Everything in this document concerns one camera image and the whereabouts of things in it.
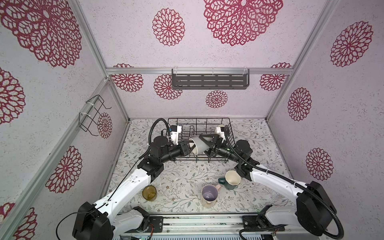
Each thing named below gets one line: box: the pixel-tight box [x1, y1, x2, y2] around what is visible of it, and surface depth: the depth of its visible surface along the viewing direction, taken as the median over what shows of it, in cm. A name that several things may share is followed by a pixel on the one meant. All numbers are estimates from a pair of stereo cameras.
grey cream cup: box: [189, 136, 210, 155], surface depth 65 cm
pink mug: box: [201, 184, 222, 208], surface depth 77 cm
